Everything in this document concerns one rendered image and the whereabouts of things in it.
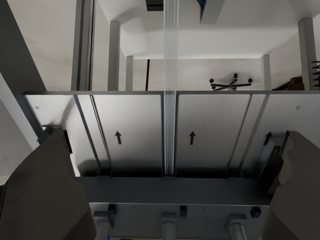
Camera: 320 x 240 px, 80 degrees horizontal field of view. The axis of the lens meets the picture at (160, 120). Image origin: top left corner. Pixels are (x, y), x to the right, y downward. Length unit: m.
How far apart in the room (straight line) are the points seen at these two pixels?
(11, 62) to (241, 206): 0.37
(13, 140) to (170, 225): 4.08
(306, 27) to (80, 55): 0.72
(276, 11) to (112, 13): 0.52
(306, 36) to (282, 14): 0.11
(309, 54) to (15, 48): 0.78
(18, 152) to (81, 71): 3.89
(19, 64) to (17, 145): 4.07
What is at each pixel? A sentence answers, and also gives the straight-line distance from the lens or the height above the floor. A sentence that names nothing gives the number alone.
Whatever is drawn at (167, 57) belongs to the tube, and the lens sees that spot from 0.21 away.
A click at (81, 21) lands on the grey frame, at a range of 0.62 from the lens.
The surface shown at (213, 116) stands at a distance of 0.27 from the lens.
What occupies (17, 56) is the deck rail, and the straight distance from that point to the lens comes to 0.31.
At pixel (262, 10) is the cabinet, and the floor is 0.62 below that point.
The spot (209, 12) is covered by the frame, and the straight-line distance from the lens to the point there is 0.65.
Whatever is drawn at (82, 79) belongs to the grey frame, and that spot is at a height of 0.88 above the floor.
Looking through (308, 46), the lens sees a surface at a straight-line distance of 0.83.
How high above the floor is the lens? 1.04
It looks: 7 degrees down
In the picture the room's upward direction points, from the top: 180 degrees counter-clockwise
